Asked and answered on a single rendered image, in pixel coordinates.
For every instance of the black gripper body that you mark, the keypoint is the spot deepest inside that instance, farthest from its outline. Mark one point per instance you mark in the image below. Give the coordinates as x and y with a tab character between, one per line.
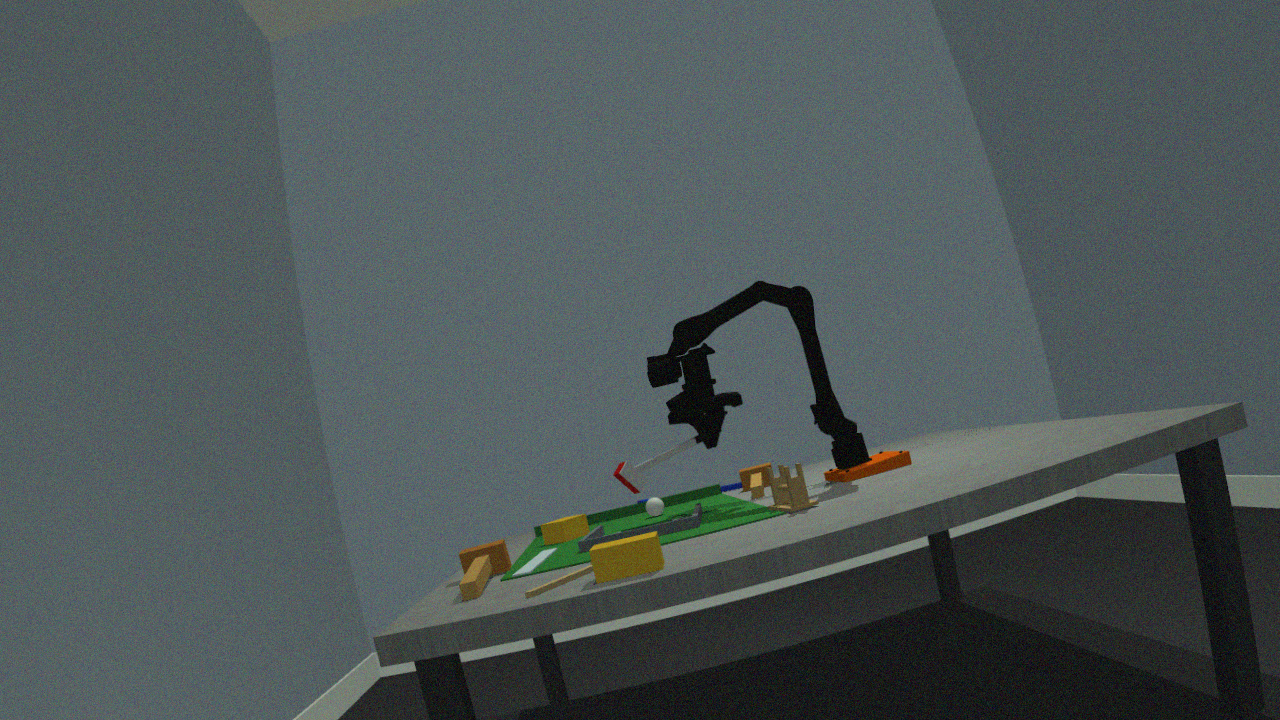
713	403

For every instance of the yellow rectangular block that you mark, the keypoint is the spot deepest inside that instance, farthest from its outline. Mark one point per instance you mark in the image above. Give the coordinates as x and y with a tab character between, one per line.
565	529
627	557

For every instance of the pale white flat bar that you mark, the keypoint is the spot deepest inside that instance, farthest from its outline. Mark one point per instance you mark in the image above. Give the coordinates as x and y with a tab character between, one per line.
534	563

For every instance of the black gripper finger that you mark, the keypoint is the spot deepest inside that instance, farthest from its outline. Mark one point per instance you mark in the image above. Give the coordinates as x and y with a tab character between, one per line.
714	423
701	428

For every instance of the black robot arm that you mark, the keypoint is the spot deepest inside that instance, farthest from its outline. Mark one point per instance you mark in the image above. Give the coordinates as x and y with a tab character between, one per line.
849	449

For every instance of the green flat mat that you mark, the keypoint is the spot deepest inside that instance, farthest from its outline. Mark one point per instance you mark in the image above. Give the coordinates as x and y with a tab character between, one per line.
720	512

